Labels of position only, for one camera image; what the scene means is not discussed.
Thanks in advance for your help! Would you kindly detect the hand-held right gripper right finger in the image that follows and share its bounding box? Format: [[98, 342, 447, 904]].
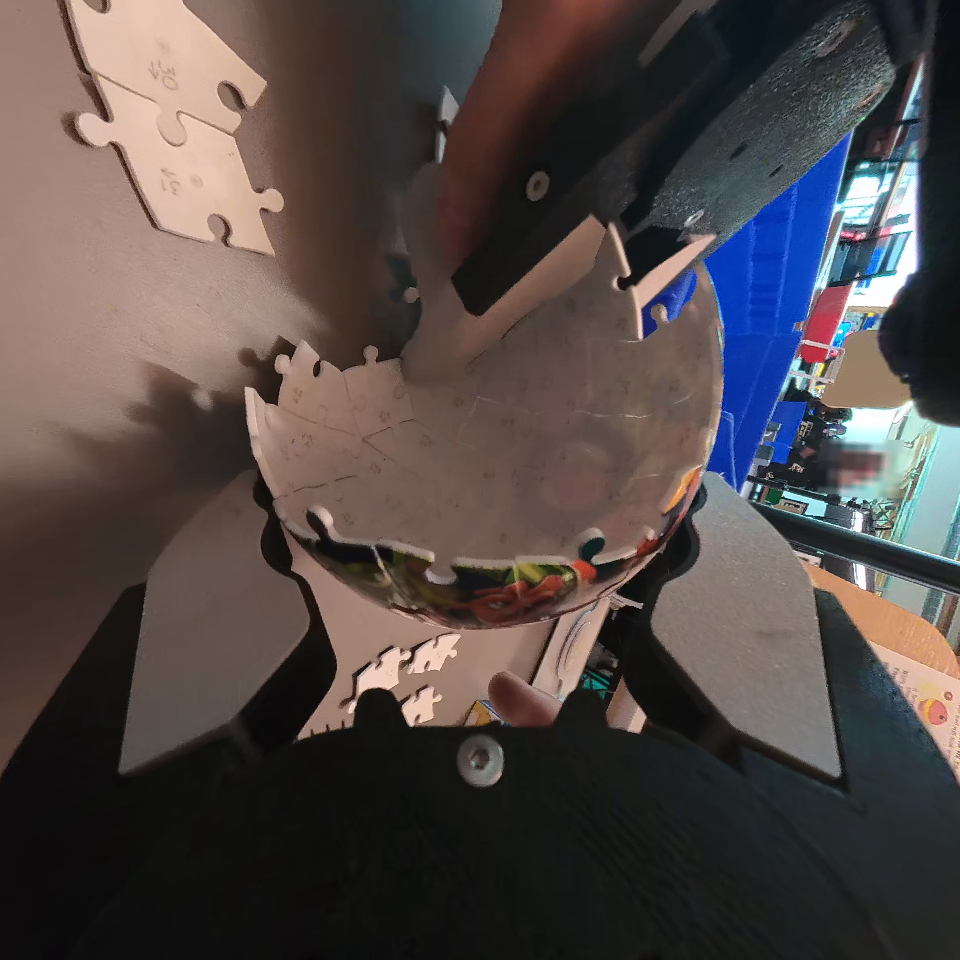
[[621, 472, 843, 785]]

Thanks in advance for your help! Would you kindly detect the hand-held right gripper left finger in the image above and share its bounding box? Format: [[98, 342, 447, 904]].
[[118, 468, 337, 777]]

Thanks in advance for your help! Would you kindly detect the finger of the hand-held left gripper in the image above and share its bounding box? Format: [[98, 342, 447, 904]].
[[403, 216, 610, 381], [627, 232, 719, 309]]

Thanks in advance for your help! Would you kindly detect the colourful cartoon puzzle ball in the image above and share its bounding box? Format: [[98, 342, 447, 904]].
[[246, 217, 726, 630]]

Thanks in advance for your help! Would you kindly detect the pile of white puzzle pieces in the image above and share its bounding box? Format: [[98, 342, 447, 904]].
[[347, 633, 462, 726]]

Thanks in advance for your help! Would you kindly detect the person's left hand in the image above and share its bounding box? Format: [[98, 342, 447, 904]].
[[438, 0, 676, 261]]

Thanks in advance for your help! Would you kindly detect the person's right hand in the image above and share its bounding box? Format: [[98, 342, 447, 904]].
[[489, 672, 565, 729]]

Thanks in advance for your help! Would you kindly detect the black metal pole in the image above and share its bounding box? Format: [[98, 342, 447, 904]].
[[750, 501, 960, 594]]

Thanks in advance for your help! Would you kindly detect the printed instruction sheet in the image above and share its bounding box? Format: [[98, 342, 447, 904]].
[[873, 641, 960, 775]]

